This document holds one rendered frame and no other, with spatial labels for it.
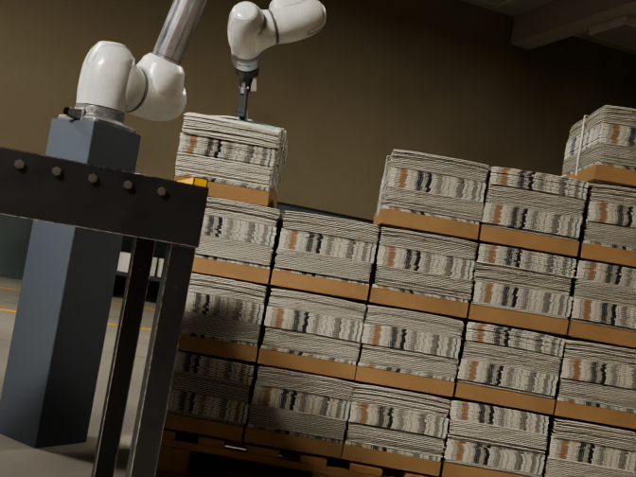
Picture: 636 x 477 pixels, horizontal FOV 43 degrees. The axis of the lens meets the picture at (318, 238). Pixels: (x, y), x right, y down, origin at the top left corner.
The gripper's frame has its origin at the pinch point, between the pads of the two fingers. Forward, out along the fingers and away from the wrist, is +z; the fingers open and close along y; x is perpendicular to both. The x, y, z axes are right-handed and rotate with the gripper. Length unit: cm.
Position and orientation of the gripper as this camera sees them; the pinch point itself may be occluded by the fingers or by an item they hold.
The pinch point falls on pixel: (247, 104)
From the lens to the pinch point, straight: 263.9
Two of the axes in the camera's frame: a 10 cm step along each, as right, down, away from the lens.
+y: -1.6, 8.5, -4.9
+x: 9.9, 1.7, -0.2
